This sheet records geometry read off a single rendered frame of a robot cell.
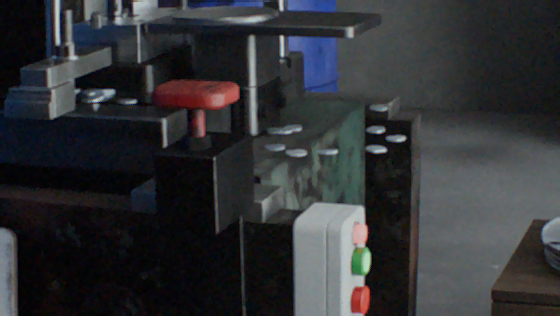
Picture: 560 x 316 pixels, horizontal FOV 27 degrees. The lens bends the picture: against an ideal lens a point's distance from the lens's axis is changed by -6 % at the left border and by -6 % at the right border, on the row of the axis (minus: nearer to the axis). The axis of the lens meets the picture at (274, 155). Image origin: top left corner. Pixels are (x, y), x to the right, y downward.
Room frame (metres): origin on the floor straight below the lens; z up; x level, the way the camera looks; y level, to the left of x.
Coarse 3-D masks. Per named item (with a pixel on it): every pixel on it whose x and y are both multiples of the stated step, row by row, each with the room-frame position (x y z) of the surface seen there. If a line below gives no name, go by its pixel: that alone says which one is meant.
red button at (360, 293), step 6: (354, 288) 1.09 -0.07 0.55; (360, 288) 1.09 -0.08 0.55; (366, 288) 1.09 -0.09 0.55; (354, 294) 1.08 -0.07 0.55; (360, 294) 1.08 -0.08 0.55; (366, 294) 1.09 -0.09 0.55; (354, 300) 1.08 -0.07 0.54; (360, 300) 1.08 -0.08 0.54; (366, 300) 1.09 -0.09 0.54; (354, 306) 1.08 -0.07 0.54; (360, 306) 1.08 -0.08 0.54; (366, 306) 1.09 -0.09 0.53; (354, 312) 1.08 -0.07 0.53; (360, 312) 1.08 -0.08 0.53
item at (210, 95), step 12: (168, 84) 1.06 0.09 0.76; (180, 84) 1.06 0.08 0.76; (192, 84) 1.06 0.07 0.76; (204, 84) 1.05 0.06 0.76; (216, 84) 1.05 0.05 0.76; (228, 84) 1.05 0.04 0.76; (156, 96) 1.03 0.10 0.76; (168, 96) 1.03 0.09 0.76; (180, 96) 1.02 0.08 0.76; (192, 96) 1.02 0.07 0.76; (204, 96) 1.02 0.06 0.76; (216, 96) 1.02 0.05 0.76; (228, 96) 1.03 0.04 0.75; (180, 108) 1.02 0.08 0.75; (192, 108) 1.02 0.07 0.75; (204, 108) 1.02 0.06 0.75; (216, 108) 1.02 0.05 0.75; (192, 120) 1.04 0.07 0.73; (204, 120) 1.05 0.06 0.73; (192, 132) 1.04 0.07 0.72; (204, 132) 1.05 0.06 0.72
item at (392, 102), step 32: (320, 96) 1.60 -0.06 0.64; (352, 96) 1.60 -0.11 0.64; (384, 96) 1.60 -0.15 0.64; (416, 128) 1.56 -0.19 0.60; (384, 160) 1.55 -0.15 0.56; (416, 160) 1.56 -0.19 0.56; (384, 192) 1.55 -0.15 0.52; (416, 192) 1.57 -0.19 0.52; (384, 224) 1.55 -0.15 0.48; (416, 224) 1.57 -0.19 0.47; (384, 256) 1.55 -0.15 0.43; (416, 256) 1.57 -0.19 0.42; (384, 288) 1.55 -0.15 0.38; (416, 288) 1.58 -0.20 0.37
